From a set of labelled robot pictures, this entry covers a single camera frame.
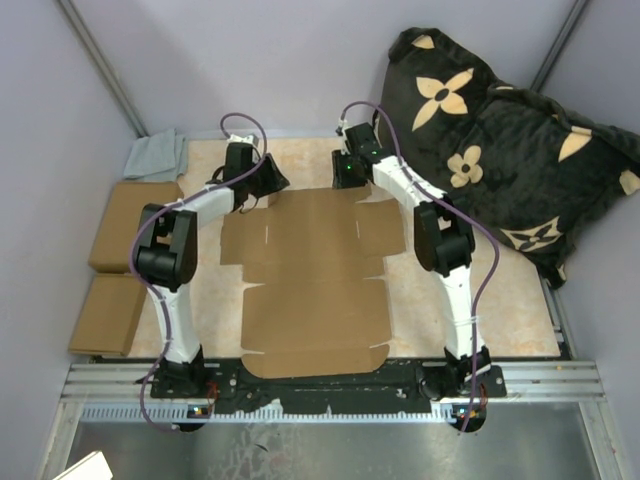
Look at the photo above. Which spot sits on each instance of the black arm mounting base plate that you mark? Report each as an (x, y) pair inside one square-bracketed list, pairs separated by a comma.
[(399, 385)]

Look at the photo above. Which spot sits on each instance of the black floral plush cushion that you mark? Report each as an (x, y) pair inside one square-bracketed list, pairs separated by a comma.
[(534, 173)]

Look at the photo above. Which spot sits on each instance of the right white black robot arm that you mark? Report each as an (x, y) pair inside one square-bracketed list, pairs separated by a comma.
[(443, 243)]

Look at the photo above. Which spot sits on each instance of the aluminium frame rail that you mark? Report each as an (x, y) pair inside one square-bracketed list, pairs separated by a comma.
[(114, 392)]

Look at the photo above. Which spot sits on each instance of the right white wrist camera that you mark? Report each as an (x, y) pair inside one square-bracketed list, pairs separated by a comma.
[(343, 127)]

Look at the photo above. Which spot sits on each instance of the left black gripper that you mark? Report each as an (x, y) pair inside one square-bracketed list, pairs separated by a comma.
[(275, 181)]

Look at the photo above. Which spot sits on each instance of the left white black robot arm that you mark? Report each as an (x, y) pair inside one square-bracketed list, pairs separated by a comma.
[(164, 257)]

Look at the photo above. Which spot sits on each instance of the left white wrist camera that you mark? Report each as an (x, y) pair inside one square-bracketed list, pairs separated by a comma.
[(248, 139)]

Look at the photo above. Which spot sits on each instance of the lower folded cardboard box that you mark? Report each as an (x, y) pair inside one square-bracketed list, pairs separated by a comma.
[(110, 316)]

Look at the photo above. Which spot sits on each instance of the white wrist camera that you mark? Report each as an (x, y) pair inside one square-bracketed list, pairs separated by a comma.
[(248, 139), (343, 127)]

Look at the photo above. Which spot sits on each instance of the folded cardboard box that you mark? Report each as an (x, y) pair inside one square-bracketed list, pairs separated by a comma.
[(119, 225), (110, 316)]

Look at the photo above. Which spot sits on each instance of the white object at bottom corner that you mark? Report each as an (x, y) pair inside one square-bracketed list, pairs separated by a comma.
[(92, 467)]

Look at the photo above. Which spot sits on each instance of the upper folded cardboard box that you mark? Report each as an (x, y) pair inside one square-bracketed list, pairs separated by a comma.
[(119, 225)]

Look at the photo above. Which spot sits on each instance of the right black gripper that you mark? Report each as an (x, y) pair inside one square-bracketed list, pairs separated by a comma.
[(340, 181)]

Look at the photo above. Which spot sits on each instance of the brown cardboard box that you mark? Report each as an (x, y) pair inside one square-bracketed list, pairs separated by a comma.
[(317, 303)]

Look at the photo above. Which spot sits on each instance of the grey folded cloth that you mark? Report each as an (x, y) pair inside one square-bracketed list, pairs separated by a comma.
[(162, 157)]

